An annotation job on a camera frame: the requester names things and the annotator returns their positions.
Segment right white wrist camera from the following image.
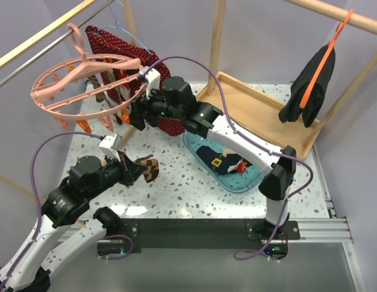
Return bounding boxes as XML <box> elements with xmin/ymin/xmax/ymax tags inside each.
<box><xmin>137</xmin><ymin>66</ymin><xmax>161</xmax><ymax>100</ymax></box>

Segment teal plastic basin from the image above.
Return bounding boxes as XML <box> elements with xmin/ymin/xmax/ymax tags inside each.
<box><xmin>182</xmin><ymin>131</ymin><xmax>264</xmax><ymax>193</ymax></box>

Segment purple cable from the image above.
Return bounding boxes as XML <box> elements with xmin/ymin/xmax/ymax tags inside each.
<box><xmin>0</xmin><ymin>131</ymin><xmax>106</xmax><ymax>292</ymax></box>
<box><xmin>145</xmin><ymin>56</ymin><xmax>314</xmax><ymax>262</ymax></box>

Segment black hanging garment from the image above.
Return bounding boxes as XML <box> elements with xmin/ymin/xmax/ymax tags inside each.
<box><xmin>278</xmin><ymin>44</ymin><xmax>336</xmax><ymax>128</ymax></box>

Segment brown striped hanging socks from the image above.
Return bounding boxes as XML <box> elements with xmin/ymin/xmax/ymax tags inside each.
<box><xmin>86</xmin><ymin>69</ymin><xmax>130</xmax><ymax>125</ymax></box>

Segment left wooden clothes rack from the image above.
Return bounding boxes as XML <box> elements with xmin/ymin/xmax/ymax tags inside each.
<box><xmin>0</xmin><ymin>0</ymin><xmax>140</xmax><ymax>226</ymax></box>

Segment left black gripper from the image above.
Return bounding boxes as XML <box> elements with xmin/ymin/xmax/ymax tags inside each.
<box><xmin>87</xmin><ymin>149</ymin><xmax>148</xmax><ymax>199</ymax></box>

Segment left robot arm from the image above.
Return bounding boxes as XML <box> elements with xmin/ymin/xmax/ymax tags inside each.
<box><xmin>0</xmin><ymin>152</ymin><xmax>147</xmax><ymax>291</ymax></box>

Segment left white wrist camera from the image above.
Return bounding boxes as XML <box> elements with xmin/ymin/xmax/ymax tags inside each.
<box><xmin>98</xmin><ymin>134</ymin><xmax>122</xmax><ymax>162</ymax></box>

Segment wooden clothes rack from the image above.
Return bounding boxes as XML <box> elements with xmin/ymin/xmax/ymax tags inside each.
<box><xmin>0</xmin><ymin>0</ymin><xmax>140</xmax><ymax>226</ymax></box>
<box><xmin>217</xmin><ymin>1</ymin><xmax>377</xmax><ymax>160</ymax></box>

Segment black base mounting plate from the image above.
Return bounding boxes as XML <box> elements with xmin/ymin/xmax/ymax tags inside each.
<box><xmin>97</xmin><ymin>218</ymin><xmax>301</xmax><ymax>258</ymax></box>

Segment navy green striped sock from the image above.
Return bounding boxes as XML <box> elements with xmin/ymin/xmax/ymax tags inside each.
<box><xmin>196</xmin><ymin>146</ymin><xmax>223</xmax><ymax>168</ymax></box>

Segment right wooden clothes rack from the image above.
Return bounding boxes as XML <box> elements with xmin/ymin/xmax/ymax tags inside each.
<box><xmin>217</xmin><ymin>1</ymin><xmax>377</xmax><ymax>160</ymax></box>

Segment blue wire hanger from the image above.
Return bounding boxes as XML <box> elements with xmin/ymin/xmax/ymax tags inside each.
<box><xmin>97</xmin><ymin>1</ymin><xmax>151</xmax><ymax>55</ymax></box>

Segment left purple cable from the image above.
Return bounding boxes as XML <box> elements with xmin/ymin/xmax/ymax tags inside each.
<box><xmin>0</xmin><ymin>131</ymin><xmax>106</xmax><ymax>292</ymax></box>

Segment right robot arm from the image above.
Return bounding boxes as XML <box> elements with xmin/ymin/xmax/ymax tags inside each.
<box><xmin>130</xmin><ymin>76</ymin><xmax>296</xmax><ymax>239</ymax></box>

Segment navy buckle sock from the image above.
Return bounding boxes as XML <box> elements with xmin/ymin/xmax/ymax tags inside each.
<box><xmin>205</xmin><ymin>153</ymin><xmax>243</xmax><ymax>175</ymax></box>

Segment red black argyle sock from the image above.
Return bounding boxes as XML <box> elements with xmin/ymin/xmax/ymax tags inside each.
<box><xmin>236</xmin><ymin>161</ymin><xmax>252</xmax><ymax>173</ymax></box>

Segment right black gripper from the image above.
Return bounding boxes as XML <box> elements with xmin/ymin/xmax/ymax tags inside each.
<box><xmin>125</xmin><ymin>82</ymin><xmax>184</xmax><ymax>131</ymax></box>

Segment red polka dot garment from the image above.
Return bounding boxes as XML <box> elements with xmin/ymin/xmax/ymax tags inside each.
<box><xmin>85</xmin><ymin>26</ymin><xmax>184</xmax><ymax>136</ymax></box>

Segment orange plastic hanger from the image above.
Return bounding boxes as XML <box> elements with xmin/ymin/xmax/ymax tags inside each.
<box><xmin>299</xmin><ymin>9</ymin><xmax>354</xmax><ymax>110</ymax></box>

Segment brown checkered sock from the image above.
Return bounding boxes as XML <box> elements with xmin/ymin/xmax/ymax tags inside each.
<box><xmin>135</xmin><ymin>155</ymin><xmax>159</xmax><ymax>183</ymax></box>

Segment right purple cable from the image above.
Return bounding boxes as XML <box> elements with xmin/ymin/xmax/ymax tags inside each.
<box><xmin>145</xmin><ymin>56</ymin><xmax>314</xmax><ymax>262</ymax></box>

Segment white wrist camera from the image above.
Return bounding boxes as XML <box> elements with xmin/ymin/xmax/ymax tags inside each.
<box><xmin>137</xmin><ymin>66</ymin><xmax>161</xmax><ymax>100</ymax></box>
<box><xmin>98</xmin><ymin>134</ymin><xmax>122</xmax><ymax>162</ymax></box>

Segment pink round sock hanger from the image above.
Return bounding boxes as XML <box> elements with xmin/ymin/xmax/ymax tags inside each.
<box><xmin>30</xmin><ymin>23</ymin><xmax>144</xmax><ymax>133</ymax></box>

